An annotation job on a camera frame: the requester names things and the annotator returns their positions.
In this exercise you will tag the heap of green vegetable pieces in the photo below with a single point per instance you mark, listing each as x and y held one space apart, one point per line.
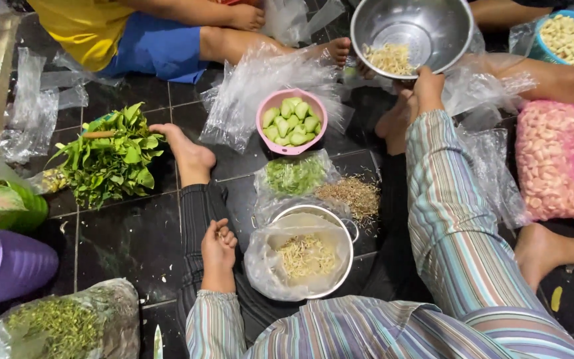
292 122

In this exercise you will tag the person's right hand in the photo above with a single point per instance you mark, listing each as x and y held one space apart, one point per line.
429 92

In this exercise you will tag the clear bag lining pot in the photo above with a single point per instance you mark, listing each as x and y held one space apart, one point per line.
267 264

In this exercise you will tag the bean sprouts in steel bowl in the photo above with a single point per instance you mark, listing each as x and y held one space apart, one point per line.
389 59

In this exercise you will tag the large crumpled clear plastic bag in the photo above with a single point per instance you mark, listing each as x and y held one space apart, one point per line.
252 84

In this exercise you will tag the pink plastic bowl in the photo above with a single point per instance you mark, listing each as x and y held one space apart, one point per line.
267 137

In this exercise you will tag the pile of sprout trimmings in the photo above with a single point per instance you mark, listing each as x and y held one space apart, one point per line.
352 195

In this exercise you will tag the bundle of green leaves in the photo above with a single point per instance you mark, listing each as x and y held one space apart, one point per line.
112 159

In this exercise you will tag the bean sprouts in clear bag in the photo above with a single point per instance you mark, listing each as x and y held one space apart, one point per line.
306 257

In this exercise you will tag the knife blade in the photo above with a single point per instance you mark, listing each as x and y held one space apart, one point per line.
158 343

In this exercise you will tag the pink bag of crackers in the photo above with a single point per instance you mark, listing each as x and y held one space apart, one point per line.
551 159

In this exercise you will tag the bag of shredded green vegetables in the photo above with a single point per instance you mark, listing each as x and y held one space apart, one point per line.
294 175

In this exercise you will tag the small bag of yellow kernels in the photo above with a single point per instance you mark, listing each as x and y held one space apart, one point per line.
54 180

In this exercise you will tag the blue bowl of pale nuts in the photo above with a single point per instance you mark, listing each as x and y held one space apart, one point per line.
568 40

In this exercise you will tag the steel pot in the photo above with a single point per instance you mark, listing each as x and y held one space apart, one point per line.
337 219

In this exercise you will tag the heap of clear plastic bags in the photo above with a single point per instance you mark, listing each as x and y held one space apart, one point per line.
33 104

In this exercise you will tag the purple plastic bucket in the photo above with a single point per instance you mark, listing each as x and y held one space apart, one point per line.
18 264

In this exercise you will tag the green plastic basin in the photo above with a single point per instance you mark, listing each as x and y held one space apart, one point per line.
23 209

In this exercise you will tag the person's left fingers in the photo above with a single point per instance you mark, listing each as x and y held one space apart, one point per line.
227 237

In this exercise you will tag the person's right leg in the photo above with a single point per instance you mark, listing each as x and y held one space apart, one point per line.
396 199

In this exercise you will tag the bag of chopped greens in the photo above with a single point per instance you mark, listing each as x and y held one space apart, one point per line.
67 324

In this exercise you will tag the person's left leg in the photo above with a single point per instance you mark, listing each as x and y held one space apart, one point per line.
192 199

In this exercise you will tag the steel bowl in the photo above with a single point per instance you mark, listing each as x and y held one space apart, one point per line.
416 25

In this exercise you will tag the person's left hand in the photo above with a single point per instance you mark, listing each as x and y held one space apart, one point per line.
217 254

